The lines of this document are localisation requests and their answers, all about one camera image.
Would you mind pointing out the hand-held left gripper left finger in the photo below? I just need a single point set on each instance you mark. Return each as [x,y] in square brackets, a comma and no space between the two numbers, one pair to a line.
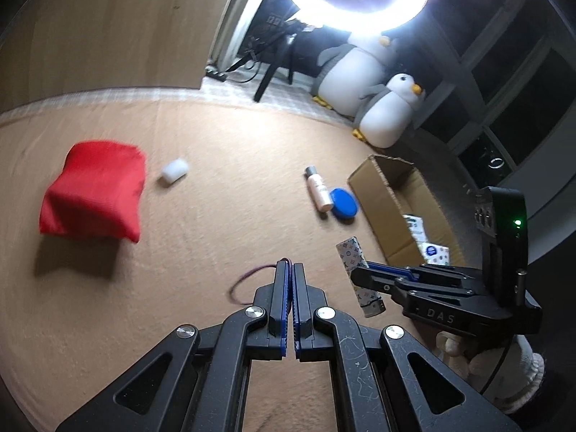
[282,306]

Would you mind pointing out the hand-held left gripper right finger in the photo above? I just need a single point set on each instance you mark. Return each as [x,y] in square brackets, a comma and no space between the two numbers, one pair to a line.
[306,315]

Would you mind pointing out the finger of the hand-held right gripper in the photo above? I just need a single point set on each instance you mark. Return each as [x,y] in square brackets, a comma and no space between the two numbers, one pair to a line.
[427,301]
[391,270]

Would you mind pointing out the patterned tissue pack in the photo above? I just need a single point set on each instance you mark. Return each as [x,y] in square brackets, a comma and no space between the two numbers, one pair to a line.
[353,256]
[434,254]

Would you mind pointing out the cardboard box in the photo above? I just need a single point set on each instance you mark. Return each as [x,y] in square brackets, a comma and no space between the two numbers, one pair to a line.
[382,198]

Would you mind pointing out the blue round tin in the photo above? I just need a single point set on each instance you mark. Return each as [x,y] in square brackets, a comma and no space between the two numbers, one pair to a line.
[344,204]

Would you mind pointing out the small pink bottle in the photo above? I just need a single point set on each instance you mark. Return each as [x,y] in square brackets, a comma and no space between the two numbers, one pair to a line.
[319,191]

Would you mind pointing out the small white cylinder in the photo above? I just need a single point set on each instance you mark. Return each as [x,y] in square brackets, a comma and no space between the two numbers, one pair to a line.
[173,171]

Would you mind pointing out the red fabric pouch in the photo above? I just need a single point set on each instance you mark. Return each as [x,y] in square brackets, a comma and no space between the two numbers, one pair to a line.
[90,189]

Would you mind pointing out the person's right forearm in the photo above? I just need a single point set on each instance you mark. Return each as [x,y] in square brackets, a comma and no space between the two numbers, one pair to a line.
[526,364]

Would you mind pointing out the small penguin plush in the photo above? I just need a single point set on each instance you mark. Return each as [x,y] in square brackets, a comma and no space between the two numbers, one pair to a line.
[387,117]

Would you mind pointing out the large penguin plush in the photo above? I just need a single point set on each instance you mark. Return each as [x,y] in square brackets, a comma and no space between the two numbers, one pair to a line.
[351,81]

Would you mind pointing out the checked bed sheet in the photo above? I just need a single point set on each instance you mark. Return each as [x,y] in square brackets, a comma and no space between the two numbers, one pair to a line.
[288,99]

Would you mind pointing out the black tripod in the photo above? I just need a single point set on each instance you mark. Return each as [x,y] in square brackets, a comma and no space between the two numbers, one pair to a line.
[266,82]

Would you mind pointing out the black power strip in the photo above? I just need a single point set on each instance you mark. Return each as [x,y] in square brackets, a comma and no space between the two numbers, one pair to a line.
[216,73]

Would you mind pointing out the wooden board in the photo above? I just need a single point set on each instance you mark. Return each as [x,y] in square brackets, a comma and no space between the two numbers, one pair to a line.
[112,22]

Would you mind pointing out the white window frame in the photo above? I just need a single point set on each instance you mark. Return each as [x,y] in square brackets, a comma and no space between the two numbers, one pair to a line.
[238,13]

